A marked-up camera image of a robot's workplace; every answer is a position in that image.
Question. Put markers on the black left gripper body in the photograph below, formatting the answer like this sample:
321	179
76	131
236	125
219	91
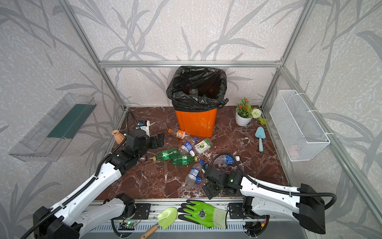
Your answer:
153	141

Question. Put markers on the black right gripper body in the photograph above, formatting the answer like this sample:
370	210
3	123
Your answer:
210	182

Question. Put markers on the blue cap water bottle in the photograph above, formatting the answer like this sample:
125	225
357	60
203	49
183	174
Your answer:
194	176

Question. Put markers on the small green soda bottle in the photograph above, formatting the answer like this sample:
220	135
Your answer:
184	160

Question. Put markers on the white green lime drink bottle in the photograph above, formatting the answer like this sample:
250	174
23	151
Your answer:
203	146

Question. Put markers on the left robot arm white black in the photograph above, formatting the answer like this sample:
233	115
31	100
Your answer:
68	219

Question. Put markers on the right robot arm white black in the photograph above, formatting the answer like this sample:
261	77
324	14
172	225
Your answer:
302	204

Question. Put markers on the orange cap bottle near bin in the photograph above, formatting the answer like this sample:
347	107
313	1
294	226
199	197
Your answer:
180	134

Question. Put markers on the orange trash bin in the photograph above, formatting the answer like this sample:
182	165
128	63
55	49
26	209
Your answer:
197	124

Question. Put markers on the black bin liner bag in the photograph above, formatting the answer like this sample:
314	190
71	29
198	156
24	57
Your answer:
198	89

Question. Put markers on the dark green Sprite bottle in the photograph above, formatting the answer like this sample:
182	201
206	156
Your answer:
167	154

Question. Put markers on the blue label water bottle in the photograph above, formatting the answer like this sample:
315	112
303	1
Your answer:
226	160

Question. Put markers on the green work glove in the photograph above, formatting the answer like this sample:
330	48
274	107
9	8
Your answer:
199	212

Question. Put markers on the peach ceramic vase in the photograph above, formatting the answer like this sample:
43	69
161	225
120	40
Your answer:
118	136

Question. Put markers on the light green garden trowel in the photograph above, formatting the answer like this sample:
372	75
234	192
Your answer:
165	219

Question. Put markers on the light blue garden trowel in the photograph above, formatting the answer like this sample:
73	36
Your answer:
260	134

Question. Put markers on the white pot with flowers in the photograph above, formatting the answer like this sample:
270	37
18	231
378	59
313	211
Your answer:
245	113

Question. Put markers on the small circuit board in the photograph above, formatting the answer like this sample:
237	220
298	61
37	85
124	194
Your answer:
128	225

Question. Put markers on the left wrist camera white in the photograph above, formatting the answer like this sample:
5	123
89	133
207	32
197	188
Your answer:
144	125

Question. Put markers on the white wire mesh basket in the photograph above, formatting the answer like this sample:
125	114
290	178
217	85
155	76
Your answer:
300	132

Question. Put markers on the clear acrylic wall shelf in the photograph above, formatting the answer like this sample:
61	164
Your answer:
46	141

